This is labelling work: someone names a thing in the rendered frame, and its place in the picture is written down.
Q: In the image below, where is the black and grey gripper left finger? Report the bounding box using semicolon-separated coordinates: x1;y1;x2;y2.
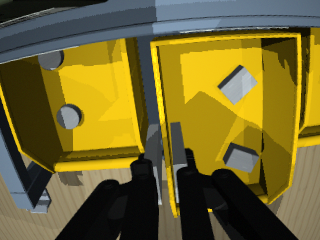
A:
55;124;162;240

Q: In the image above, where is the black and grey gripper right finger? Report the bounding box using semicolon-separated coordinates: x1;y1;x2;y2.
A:
170;122;299;240

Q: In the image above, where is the grey metal block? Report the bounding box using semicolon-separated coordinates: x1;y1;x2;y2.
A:
222;142;259;173
217;64;258;105

